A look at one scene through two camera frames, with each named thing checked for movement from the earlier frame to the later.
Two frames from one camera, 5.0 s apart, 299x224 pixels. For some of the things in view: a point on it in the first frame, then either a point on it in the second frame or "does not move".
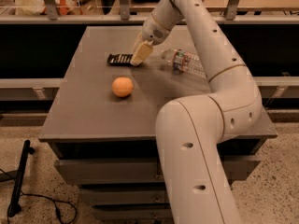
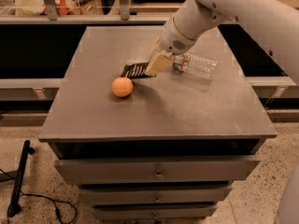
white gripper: x=151 y=32 to x=173 y=38
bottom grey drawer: x=133 y=212 does not move
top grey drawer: x=137 y=172 does not move
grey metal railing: x=49 y=13 does not move
